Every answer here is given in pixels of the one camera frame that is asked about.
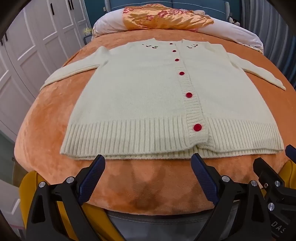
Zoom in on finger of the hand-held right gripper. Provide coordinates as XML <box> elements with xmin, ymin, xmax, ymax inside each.
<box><xmin>253</xmin><ymin>158</ymin><xmax>296</xmax><ymax>209</ymax></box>
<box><xmin>285</xmin><ymin>144</ymin><xmax>296</xmax><ymax>160</ymax></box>

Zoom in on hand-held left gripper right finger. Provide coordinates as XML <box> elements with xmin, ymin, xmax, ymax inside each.
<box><xmin>191</xmin><ymin>153</ymin><xmax>272</xmax><ymax>241</ymax></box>

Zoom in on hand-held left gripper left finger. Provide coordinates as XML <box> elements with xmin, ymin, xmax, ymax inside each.
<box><xmin>27</xmin><ymin>154</ymin><xmax>106</xmax><ymax>241</ymax></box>

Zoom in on cream knit cardigan red buttons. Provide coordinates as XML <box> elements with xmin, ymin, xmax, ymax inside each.
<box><xmin>40</xmin><ymin>39</ymin><xmax>287</xmax><ymax>160</ymax></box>

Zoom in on orange plush blanket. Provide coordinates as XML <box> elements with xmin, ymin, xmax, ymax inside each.
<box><xmin>14</xmin><ymin>29</ymin><xmax>296</xmax><ymax>216</ymax></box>

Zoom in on yellow seat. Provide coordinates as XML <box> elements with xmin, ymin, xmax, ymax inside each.
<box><xmin>20</xmin><ymin>160</ymin><xmax>296</xmax><ymax>241</ymax></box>

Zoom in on grey-blue curtain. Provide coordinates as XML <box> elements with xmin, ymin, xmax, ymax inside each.
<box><xmin>239</xmin><ymin>0</ymin><xmax>296</xmax><ymax>88</ymax></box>

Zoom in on white panelled wardrobe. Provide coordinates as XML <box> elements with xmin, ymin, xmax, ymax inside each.
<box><xmin>0</xmin><ymin>0</ymin><xmax>93</xmax><ymax>139</ymax></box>

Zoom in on white pillow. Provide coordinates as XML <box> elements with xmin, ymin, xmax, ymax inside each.
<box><xmin>92</xmin><ymin>10</ymin><xmax>264</xmax><ymax>53</ymax></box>

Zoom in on orange floral satin cloth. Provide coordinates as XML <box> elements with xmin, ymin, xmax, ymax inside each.
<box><xmin>122</xmin><ymin>6</ymin><xmax>214</xmax><ymax>32</ymax></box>

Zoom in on blue padded headboard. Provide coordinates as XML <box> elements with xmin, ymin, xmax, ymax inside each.
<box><xmin>110</xmin><ymin>0</ymin><xmax>232</xmax><ymax>15</ymax></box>

